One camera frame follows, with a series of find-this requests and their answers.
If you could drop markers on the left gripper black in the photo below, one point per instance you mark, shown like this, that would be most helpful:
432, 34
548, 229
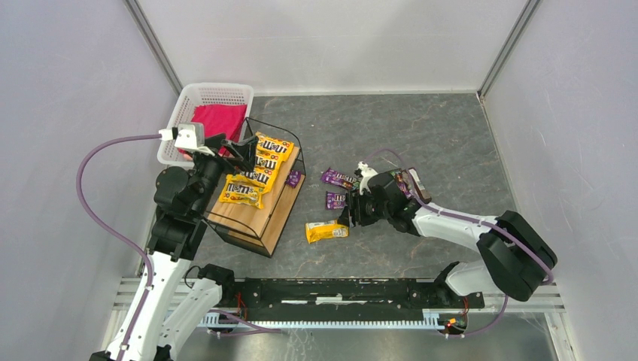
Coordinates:
228, 151

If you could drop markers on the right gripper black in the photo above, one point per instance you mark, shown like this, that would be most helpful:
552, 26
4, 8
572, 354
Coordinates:
359, 207

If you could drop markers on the yellow candy bag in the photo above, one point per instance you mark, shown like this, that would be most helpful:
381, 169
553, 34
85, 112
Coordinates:
260, 177
318, 231
279, 147
238, 193
269, 160

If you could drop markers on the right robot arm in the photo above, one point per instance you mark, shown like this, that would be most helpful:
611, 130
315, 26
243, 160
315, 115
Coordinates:
515, 260

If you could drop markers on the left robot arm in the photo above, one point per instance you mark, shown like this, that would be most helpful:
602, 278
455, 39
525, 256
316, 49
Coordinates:
150, 331

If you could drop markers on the purple candy bag lower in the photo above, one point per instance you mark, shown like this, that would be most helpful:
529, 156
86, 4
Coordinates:
335, 201

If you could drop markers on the yellow candy bag on shelf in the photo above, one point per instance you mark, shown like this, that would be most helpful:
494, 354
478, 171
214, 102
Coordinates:
279, 147

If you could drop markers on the purple candy bag upper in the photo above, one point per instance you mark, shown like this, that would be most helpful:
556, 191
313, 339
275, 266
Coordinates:
341, 180

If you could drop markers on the small purple candy bag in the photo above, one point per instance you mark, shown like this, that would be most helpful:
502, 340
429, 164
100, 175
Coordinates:
293, 178

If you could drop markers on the purple candy bag right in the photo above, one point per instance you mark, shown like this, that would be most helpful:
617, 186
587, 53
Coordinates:
402, 181

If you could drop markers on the brown candy bag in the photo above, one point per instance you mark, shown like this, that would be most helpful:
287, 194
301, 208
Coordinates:
418, 187

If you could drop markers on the pink cloth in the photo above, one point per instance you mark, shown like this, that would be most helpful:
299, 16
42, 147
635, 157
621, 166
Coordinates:
227, 119

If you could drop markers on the white plastic basket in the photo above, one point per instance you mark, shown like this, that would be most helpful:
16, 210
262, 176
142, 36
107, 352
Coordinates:
198, 94

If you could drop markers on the left corner aluminium profile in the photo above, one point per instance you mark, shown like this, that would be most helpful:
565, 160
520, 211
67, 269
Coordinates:
145, 28

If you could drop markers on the corner aluminium profile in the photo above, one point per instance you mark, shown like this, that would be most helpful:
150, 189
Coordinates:
145, 28
529, 9

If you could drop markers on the right corner aluminium profile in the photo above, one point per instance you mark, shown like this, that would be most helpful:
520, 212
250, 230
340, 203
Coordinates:
529, 9

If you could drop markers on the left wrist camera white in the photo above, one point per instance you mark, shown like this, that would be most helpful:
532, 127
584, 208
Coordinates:
188, 137

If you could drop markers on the wooden wire shelf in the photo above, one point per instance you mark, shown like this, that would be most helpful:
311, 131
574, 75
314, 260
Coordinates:
259, 230

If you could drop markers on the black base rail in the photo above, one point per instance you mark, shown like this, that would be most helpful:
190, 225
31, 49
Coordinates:
343, 299

